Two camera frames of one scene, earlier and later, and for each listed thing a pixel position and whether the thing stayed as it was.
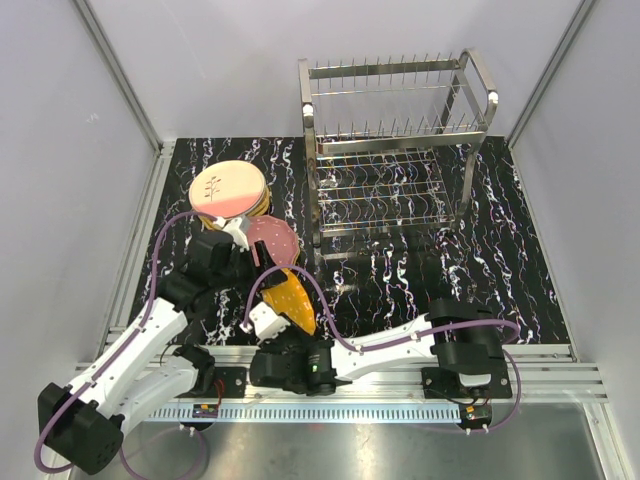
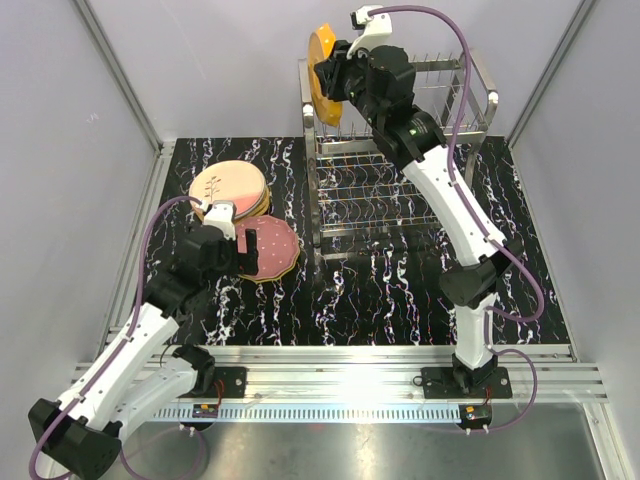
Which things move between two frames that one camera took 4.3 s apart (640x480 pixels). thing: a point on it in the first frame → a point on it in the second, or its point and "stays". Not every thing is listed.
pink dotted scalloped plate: x=280 y=239 stays
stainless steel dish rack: x=391 y=140 stays
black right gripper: x=270 y=346 → x=332 y=69
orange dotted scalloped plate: x=291 y=299 → x=320 y=47
